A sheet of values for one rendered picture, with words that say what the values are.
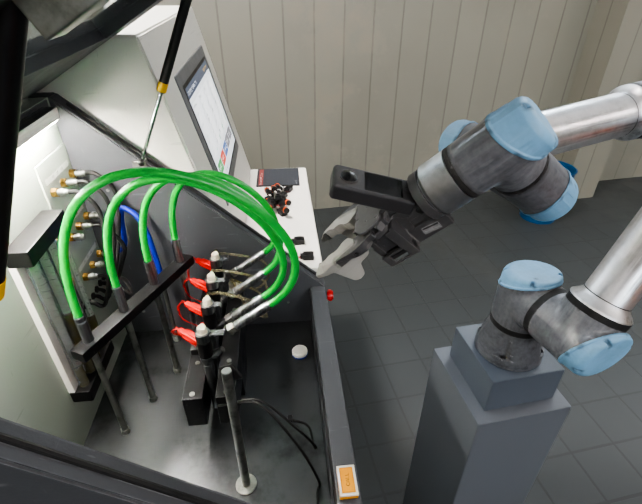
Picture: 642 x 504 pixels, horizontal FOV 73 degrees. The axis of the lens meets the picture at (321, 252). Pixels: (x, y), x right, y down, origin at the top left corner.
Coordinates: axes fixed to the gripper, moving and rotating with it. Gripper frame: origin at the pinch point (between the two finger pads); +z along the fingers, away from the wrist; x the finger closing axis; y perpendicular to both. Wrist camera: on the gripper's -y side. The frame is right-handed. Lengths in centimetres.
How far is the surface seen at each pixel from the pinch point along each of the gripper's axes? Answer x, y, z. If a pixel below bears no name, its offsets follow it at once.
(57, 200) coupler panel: 12, -36, 39
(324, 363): -0.5, 23.3, 24.7
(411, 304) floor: 111, 134, 88
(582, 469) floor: 20, 165, 31
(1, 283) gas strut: -29.6, -32.0, -4.8
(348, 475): -24.2, 23.6, 15.4
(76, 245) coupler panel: 11, -29, 47
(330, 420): -13.9, 23.2, 20.7
